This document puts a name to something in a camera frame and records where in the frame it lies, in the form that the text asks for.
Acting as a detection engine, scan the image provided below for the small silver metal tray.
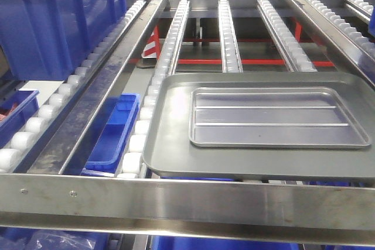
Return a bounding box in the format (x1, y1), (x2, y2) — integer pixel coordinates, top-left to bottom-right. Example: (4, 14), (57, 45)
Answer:
(189, 87), (371, 149)

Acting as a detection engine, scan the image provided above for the large grey serving tray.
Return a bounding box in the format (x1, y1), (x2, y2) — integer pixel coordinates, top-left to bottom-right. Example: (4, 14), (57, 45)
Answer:
(143, 72), (374, 182)

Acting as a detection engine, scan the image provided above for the large blue plastic box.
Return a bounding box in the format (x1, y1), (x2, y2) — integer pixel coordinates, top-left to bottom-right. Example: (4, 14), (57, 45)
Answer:
(1, 0), (126, 80)

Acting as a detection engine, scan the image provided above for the white roller track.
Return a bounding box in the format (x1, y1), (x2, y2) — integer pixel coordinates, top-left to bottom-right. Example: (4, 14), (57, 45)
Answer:
(115, 0), (190, 179)
(217, 0), (243, 73)
(257, 0), (317, 73)
(345, 0), (374, 24)
(306, 0), (374, 71)
(1, 0), (146, 173)

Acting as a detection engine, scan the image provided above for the small blue bin below rack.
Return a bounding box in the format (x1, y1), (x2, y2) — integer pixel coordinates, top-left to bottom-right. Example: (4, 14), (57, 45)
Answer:
(84, 93), (139, 173)

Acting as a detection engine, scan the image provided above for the red and white striped barrier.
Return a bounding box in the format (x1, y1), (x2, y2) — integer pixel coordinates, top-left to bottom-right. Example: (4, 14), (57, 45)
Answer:
(142, 26), (161, 59)

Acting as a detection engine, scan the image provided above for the far left white roller track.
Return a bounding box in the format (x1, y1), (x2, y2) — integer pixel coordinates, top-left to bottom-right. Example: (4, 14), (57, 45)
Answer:
(1, 0), (146, 173)

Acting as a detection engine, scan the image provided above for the blue bin with red contents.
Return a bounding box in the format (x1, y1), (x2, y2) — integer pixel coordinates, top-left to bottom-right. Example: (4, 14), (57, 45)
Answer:
(1, 89), (39, 148)

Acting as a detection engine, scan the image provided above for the far right white roller track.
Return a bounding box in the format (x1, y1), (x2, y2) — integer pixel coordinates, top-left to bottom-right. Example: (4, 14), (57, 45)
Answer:
(345, 0), (374, 24)

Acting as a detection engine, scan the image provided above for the blue bin with plastic bag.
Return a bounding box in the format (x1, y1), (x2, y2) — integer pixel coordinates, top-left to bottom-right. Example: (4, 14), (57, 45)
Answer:
(1, 227), (109, 249)

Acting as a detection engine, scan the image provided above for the red metal floor frame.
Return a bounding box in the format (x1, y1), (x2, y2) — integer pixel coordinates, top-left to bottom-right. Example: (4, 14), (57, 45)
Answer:
(152, 17), (336, 68)

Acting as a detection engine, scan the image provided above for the stainless steel rack frame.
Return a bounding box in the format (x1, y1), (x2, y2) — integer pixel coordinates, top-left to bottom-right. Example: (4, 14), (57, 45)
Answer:
(1, 0), (374, 246)

